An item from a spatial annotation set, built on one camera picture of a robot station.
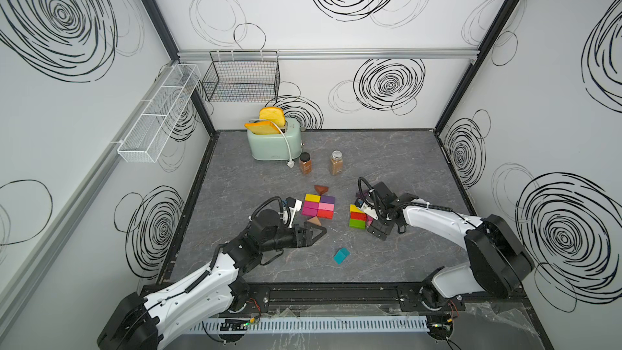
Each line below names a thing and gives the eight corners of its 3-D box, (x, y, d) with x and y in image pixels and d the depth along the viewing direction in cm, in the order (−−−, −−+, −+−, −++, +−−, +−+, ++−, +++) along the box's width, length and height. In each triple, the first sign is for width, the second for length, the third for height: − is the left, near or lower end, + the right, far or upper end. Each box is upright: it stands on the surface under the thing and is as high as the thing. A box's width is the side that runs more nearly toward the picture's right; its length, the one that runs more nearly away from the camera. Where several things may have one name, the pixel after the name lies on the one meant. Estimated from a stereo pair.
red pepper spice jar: (303, 176, 105) (302, 164, 98) (298, 167, 108) (297, 154, 101) (313, 173, 106) (313, 160, 99) (308, 163, 110) (307, 151, 103)
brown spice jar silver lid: (330, 175, 106) (332, 159, 97) (330, 166, 109) (331, 150, 100) (340, 175, 106) (343, 159, 97) (340, 166, 109) (342, 150, 100)
